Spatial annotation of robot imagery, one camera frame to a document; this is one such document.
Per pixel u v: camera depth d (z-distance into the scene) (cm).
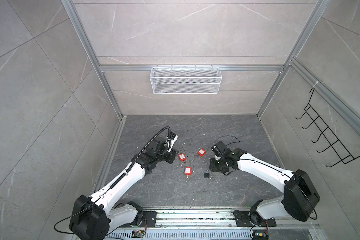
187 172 88
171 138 68
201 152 98
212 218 75
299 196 41
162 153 64
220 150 67
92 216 38
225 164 60
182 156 95
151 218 73
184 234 70
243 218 74
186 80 101
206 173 88
